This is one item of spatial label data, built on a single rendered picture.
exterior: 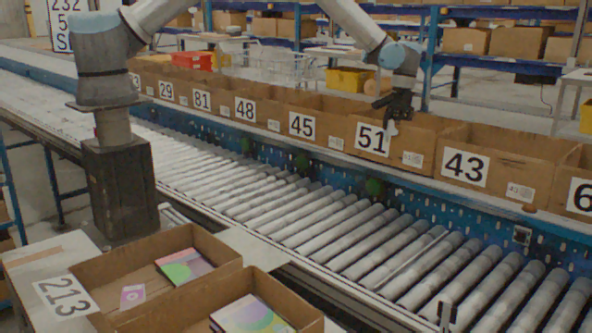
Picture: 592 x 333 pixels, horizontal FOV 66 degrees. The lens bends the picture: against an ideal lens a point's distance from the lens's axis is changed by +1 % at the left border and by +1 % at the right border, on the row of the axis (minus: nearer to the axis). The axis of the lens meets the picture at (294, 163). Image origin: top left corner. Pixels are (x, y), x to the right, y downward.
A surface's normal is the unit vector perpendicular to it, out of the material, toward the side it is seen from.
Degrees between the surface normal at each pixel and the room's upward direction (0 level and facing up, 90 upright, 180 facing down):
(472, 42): 90
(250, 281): 90
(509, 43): 89
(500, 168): 90
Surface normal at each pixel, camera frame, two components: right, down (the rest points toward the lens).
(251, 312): 0.00, -0.93
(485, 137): -0.68, 0.26
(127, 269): 0.68, 0.23
